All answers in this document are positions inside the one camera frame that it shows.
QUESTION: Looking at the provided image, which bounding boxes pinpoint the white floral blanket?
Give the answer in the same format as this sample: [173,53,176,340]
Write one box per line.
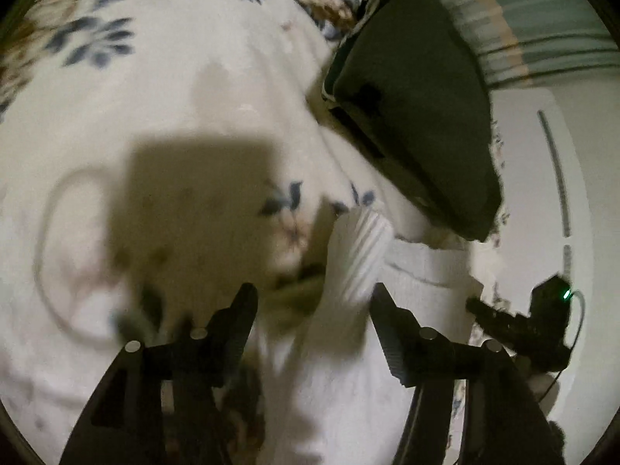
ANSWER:
[0,0,509,465]

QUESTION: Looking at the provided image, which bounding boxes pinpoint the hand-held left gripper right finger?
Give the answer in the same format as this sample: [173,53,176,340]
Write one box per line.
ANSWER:
[370,283,568,465]

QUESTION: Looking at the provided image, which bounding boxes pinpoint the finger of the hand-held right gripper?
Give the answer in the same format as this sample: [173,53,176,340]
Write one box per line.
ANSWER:
[466,297,525,346]

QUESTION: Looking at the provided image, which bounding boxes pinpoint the thin dark gripper cable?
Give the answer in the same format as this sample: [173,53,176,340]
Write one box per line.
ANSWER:
[542,289,588,400]

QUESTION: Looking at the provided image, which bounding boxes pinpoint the white ribbed small garment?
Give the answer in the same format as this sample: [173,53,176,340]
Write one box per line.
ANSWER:
[256,205,486,465]

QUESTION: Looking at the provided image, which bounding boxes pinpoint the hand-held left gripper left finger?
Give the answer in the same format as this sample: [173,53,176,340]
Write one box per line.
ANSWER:
[58,283,260,465]

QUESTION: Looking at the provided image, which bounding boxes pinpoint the green striped bedding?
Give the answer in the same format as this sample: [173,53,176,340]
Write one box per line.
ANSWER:
[417,0,613,89]

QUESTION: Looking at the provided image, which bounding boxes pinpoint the dark green folded clothes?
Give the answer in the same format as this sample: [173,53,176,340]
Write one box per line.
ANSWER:
[321,0,503,243]

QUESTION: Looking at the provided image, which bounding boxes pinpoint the white panel with dark stripe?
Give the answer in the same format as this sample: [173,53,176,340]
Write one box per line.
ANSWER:
[477,84,601,451]

